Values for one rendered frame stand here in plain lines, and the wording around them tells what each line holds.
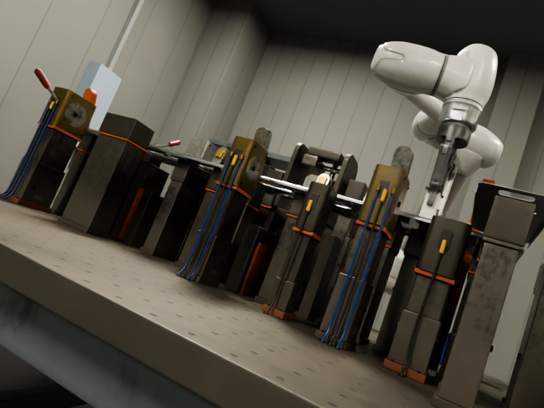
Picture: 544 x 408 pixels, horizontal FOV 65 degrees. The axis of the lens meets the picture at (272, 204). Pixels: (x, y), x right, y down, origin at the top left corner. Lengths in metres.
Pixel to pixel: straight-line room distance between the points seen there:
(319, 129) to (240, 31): 1.24
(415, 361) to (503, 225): 0.29
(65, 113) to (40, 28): 2.15
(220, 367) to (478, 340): 0.35
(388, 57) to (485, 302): 0.68
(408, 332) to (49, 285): 0.56
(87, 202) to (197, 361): 0.88
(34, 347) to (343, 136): 3.77
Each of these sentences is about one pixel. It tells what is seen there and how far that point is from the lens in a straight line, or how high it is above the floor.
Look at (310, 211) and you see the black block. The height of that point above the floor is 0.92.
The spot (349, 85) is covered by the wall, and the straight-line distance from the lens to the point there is 4.41.
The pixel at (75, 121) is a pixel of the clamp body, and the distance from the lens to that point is 1.44.
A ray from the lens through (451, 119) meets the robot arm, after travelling 1.10.
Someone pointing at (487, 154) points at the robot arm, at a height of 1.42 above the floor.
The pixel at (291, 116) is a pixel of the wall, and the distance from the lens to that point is 4.41.
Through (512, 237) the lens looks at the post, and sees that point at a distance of 0.64.
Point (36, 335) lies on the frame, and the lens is 0.60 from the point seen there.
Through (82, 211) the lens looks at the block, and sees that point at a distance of 1.25.
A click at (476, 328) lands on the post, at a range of 0.63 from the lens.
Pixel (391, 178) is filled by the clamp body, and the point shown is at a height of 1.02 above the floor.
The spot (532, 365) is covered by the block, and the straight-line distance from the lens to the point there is 0.87.
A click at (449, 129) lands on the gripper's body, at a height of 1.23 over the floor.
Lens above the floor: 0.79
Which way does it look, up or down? 8 degrees up
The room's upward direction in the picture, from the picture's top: 21 degrees clockwise
